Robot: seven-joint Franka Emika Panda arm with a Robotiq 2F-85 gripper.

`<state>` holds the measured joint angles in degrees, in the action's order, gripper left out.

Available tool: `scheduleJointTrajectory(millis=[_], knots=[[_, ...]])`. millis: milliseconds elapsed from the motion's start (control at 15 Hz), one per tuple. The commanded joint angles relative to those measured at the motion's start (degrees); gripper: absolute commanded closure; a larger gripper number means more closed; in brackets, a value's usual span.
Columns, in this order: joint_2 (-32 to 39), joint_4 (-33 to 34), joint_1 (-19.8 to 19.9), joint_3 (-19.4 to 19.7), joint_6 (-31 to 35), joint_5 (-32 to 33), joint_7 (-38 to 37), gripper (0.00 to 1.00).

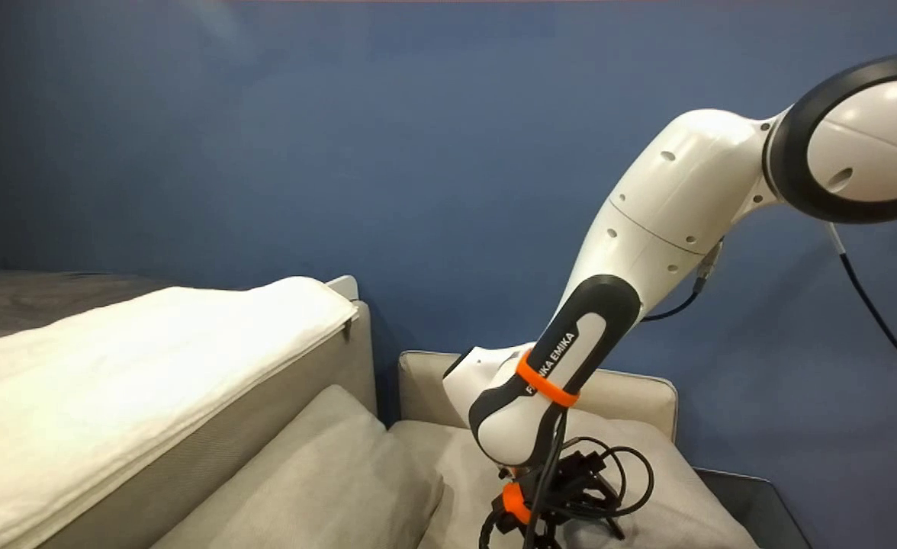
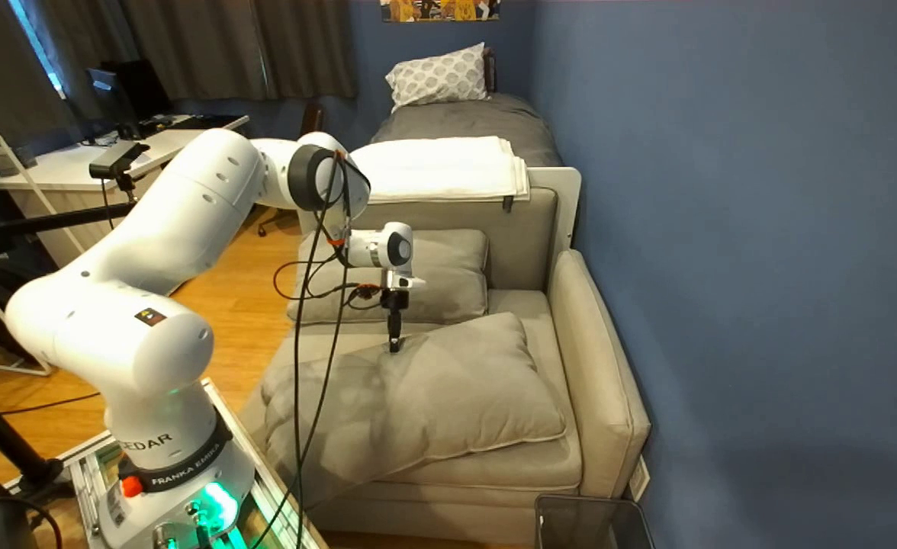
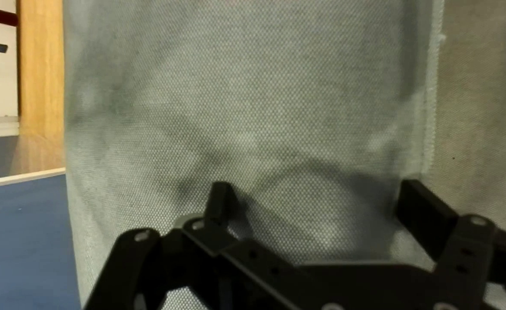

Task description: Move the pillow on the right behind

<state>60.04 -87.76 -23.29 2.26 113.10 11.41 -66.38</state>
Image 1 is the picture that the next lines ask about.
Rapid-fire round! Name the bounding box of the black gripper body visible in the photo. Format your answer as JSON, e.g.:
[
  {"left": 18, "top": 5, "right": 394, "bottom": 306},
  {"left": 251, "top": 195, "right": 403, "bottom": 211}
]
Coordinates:
[{"left": 553, "top": 447, "right": 633, "bottom": 542}]

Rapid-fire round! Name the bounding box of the grey sofa pillow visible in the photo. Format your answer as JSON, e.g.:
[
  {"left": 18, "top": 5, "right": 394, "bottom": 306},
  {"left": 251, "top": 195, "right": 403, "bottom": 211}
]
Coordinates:
[
  {"left": 436, "top": 400, "right": 762, "bottom": 549},
  {"left": 150, "top": 380, "right": 443, "bottom": 549}
]

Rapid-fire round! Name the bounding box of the grey fabric sofa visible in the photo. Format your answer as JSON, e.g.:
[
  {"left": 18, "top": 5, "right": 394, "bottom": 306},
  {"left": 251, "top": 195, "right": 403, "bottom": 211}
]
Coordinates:
[{"left": 37, "top": 296, "right": 679, "bottom": 549}]

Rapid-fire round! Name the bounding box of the white bed frame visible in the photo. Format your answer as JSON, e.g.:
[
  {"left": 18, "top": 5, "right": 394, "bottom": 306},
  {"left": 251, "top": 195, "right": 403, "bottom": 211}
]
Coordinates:
[{"left": 323, "top": 272, "right": 364, "bottom": 306}]

